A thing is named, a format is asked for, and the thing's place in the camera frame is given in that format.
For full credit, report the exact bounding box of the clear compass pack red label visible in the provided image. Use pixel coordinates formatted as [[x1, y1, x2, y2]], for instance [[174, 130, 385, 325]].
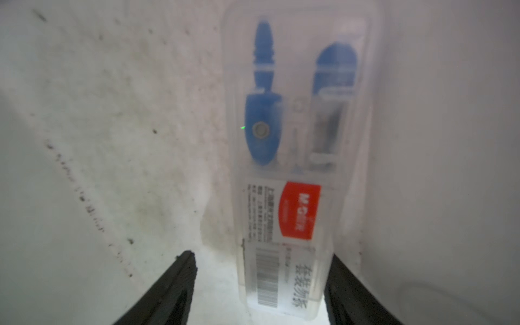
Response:
[[222, 1, 383, 320]]

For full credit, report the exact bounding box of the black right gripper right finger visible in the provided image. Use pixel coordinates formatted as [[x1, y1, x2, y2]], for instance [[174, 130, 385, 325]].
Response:
[[324, 255, 402, 325]]

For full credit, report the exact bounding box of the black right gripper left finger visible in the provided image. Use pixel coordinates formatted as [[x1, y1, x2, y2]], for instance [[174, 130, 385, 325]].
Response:
[[115, 251, 197, 325]]

